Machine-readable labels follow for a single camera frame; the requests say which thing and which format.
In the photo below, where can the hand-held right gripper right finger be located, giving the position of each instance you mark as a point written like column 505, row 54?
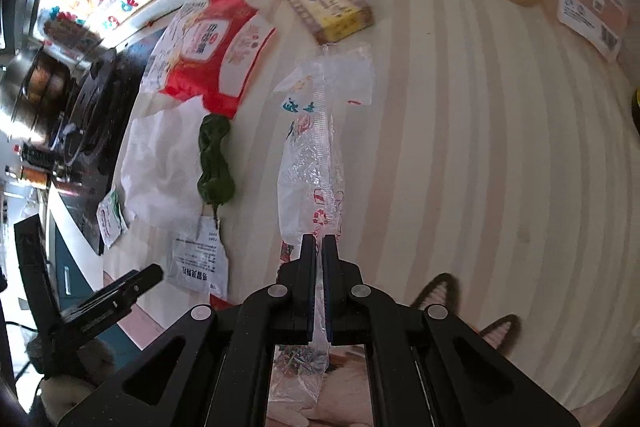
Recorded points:
column 332, row 277

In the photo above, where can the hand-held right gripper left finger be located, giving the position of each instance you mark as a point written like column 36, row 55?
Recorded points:
column 311, row 277

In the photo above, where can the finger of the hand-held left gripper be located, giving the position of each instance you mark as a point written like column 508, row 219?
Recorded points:
column 147, row 279
column 117, row 283

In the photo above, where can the clear printed plastic bag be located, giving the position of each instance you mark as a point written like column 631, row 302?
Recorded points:
column 310, row 167

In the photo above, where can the red snack bag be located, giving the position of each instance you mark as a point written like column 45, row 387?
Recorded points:
column 210, row 57

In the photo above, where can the person's left hand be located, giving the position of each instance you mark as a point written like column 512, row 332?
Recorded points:
column 57, row 397

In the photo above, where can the blue stove cabinet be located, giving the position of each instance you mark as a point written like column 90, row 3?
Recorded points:
column 57, row 252

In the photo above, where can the white printed packet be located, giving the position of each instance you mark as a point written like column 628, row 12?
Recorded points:
column 195, row 257

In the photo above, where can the small white green sachet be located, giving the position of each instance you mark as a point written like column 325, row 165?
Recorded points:
column 111, row 219

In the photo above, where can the white crumpled plastic bag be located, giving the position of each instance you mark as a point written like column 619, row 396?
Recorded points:
column 155, row 167

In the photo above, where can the wrinkled green pepper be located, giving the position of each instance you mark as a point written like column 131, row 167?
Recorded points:
column 215, row 177

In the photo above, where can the striped tablecloth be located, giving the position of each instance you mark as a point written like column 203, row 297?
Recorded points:
column 450, row 157

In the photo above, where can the black gas stove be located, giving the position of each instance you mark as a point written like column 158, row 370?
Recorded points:
column 125, row 72

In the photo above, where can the steel pot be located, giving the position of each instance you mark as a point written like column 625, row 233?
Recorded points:
column 20, row 72

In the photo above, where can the yellow cardboard box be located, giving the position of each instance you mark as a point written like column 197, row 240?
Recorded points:
column 325, row 4

